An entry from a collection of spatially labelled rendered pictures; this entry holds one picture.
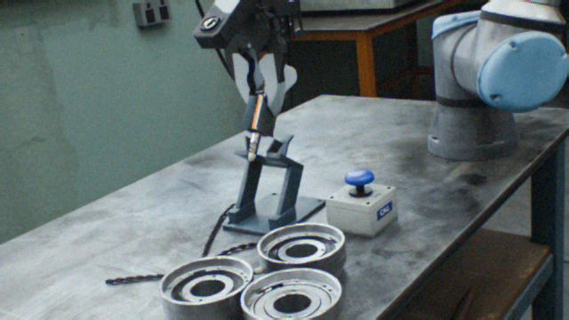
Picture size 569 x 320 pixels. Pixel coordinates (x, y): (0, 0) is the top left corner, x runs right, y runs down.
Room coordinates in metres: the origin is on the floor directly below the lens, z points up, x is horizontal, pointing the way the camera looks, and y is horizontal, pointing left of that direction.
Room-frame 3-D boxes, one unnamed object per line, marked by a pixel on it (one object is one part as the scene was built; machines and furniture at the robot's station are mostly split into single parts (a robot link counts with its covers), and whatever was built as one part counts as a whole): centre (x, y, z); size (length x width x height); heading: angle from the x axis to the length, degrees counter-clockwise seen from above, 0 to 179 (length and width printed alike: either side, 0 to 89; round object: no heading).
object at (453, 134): (1.10, -0.34, 0.85); 0.15 x 0.15 x 0.10
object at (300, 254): (0.74, -0.01, 0.82); 0.10 x 0.10 x 0.04
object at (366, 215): (0.86, -0.11, 0.82); 0.08 x 0.07 x 0.05; 140
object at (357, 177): (0.85, -0.11, 0.85); 0.04 x 0.04 x 0.05
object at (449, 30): (1.09, -0.34, 0.97); 0.13 x 0.12 x 0.14; 6
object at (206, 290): (0.67, 0.10, 0.82); 0.10 x 0.10 x 0.04
